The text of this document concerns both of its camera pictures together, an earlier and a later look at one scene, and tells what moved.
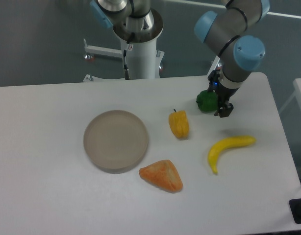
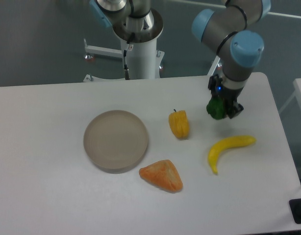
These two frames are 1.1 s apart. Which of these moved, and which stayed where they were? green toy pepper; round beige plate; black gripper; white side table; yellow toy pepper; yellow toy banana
Moved: green toy pepper; black gripper
Stayed: round beige plate; white side table; yellow toy banana; yellow toy pepper
